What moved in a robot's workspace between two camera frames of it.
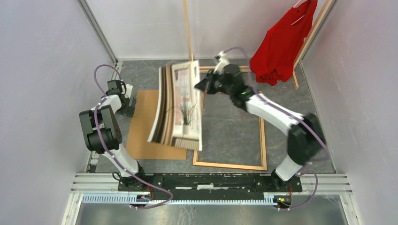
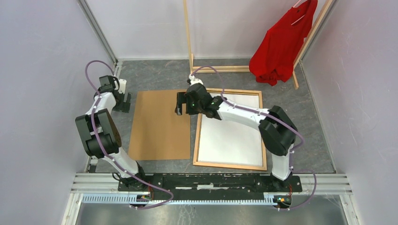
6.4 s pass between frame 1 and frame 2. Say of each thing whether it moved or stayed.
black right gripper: moved
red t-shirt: stayed
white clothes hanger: stayed
